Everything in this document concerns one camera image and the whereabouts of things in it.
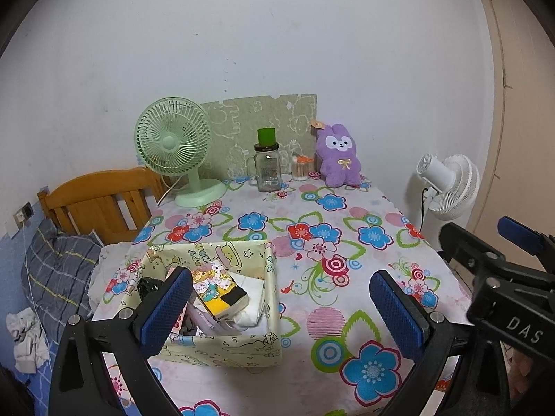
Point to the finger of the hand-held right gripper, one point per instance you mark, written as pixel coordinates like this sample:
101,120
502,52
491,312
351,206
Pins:
464,245
518,229

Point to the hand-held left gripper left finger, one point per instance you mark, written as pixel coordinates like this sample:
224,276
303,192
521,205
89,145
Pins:
167,307

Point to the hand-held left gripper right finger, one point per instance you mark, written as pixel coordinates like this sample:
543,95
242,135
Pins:
396,312

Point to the grey fabric pouch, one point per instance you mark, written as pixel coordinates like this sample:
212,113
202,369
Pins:
189,327

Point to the yellow cartoon tissue pack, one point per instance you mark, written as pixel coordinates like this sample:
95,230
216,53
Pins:
219,294

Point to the yellow cartoon paper box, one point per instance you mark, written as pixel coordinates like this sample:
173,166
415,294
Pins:
217,351

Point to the white tissue pack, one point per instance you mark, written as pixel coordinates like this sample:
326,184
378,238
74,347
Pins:
253,299

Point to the white standing fan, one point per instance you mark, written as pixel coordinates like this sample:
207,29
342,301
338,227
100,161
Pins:
459,186

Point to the white quilt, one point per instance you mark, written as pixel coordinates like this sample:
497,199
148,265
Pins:
110,260

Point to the floral tablecloth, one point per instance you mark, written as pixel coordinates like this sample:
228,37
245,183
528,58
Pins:
347,242

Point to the beige door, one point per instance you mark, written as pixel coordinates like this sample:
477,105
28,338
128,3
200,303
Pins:
520,138

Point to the grey plaid pillow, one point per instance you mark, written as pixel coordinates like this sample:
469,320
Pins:
60,277

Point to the wooden bed headboard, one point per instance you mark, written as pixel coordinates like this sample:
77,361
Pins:
99,190

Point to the white crumpled cloth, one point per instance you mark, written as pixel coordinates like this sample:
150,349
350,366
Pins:
26,338

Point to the blue bed sheet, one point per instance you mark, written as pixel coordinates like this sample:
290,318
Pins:
41,385

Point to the purple plush rabbit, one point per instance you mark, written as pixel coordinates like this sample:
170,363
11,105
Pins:
338,160

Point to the green desk fan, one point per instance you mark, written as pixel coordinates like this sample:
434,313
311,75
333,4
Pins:
169,143

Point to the clear cotton swab jar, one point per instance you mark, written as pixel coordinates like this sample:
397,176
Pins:
301,171

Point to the glass jar mug green lid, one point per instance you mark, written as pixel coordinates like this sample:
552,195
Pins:
269,169

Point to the green patterned board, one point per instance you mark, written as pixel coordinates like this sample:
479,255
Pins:
234,125

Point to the black wall switch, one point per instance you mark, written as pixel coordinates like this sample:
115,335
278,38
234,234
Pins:
27,210

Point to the white wall socket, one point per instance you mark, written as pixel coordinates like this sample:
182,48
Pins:
18,218

